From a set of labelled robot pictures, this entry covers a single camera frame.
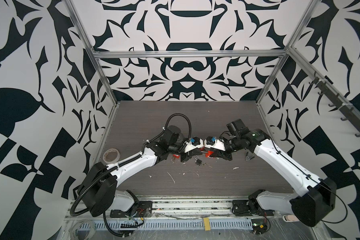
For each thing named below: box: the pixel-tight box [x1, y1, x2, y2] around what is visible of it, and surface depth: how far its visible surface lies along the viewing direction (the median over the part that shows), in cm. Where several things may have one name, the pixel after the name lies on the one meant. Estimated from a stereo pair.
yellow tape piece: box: [203, 217, 211, 231], surface depth 71 cm
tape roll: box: [103, 148, 120, 164], surface depth 95 cm
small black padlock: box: [193, 155, 203, 166], surface depth 91 cm
